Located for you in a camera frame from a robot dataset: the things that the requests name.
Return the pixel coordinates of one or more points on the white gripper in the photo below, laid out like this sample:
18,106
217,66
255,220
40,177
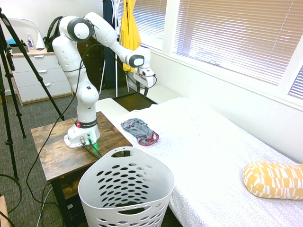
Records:
146,80

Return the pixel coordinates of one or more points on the grey garment with red trim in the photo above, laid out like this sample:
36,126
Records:
139,131

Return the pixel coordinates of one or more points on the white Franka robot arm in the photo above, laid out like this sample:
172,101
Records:
71,59

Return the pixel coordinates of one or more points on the white perforated laundry basket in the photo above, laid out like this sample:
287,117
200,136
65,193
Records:
151,189

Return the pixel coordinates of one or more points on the white bench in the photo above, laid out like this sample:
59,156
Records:
163,93

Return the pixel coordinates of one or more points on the white coat rack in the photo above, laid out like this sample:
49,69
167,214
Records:
116,71

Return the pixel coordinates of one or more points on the navy hanging garment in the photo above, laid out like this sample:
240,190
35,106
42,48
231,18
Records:
109,47

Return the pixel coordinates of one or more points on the dark wooden dresser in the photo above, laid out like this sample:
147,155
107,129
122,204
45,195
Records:
94,61

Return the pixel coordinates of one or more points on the yellow hanging jacket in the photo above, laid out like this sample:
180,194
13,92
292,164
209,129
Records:
129,30

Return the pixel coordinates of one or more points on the narrow white window blind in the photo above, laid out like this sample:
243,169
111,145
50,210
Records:
149,21

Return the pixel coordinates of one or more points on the bed with white cover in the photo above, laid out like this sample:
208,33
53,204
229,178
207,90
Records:
213,146

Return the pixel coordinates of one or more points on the white drawer dresser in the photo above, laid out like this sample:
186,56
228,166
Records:
45,78

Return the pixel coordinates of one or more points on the rustic wooden side table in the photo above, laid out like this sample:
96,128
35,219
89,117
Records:
59,151

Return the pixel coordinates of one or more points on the black backpack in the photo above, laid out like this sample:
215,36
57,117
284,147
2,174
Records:
50,35

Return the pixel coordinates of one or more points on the wide white window blind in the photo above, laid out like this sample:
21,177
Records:
236,35

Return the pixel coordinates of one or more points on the white desk lamp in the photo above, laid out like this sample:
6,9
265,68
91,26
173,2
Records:
39,41

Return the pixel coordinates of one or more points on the clear plastic bottle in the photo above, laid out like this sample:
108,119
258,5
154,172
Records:
30,42

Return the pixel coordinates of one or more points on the grey box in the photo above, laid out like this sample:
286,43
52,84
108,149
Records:
20,50

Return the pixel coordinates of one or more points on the small white window blind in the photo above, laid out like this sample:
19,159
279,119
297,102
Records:
297,85

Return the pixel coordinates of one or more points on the yellow white patterned pillow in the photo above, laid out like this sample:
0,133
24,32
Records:
274,180

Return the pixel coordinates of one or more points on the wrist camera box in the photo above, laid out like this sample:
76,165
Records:
148,72

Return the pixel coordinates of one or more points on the black camera tripod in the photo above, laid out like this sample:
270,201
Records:
30,63

